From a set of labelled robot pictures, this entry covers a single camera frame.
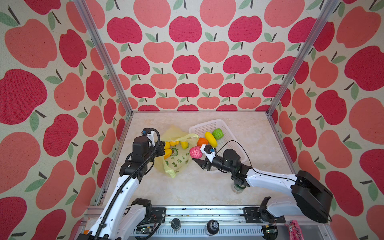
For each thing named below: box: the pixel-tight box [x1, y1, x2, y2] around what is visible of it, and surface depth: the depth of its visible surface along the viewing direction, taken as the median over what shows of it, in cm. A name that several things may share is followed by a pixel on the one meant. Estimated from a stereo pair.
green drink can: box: [233, 183, 246, 193], surface depth 77 cm
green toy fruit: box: [212, 128, 224, 140], surface depth 103 cm
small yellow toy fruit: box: [169, 141, 180, 147], surface depth 99 cm
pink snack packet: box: [284, 219, 304, 240], surface depth 70 cm
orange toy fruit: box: [197, 137, 209, 147], surface depth 98 cm
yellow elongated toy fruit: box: [205, 131, 218, 148], surface depth 101 cm
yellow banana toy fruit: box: [181, 141, 190, 150], surface depth 100 cm
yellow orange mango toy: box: [164, 141, 176, 160], surface depth 98 cm
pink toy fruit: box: [189, 146, 203, 159], surface depth 72 cm
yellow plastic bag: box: [154, 125, 199, 179], surface depth 95 cm
